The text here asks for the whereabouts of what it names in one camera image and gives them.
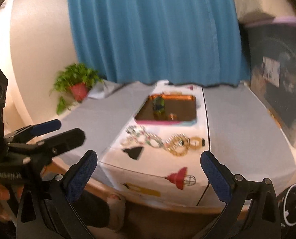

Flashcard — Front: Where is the yellow amber bead bracelet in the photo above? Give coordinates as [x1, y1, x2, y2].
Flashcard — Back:
[165, 133, 191, 157]

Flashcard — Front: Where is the pale pink crystal bracelet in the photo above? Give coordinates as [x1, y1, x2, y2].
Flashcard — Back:
[120, 136, 145, 148]

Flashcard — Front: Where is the turquoise bead silver bracelet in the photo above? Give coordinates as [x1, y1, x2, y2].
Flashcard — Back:
[144, 133, 166, 150]

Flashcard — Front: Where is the pink gold jewelry tray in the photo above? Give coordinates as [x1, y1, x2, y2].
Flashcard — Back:
[134, 93, 197, 126]

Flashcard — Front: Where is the person's foot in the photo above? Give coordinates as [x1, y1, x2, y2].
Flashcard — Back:
[106, 194, 126, 231]

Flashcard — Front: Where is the grey right table cloth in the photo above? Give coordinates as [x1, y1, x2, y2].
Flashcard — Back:
[203, 85, 296, 194]

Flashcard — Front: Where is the grey table cloth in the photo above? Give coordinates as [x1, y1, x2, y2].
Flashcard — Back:
[41, 81, 155, 165]
[203, 85, 296, 194]

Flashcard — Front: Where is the round black white fan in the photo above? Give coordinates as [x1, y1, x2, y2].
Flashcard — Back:
[277, 183, 296, 228]

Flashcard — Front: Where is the green potted plant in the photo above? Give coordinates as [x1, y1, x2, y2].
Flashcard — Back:
[50, 63, 103, 115]

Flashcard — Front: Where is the grey left table cloth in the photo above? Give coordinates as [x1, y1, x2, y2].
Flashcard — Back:
[41, 81, 155, 165]

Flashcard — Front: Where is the white patterned table runner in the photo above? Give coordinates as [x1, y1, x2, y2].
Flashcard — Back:
[99, 81, 209, 207]

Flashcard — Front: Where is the black green smart watch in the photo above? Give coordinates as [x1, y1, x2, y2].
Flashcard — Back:
[153, 96, 165, 120]

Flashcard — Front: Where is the dark plastic storage bin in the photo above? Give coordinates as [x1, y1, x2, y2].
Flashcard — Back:
[244, 16, 296, 148]

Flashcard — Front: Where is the blue curtain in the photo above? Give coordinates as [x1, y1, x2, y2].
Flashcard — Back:
[67, 0, 250, 86]

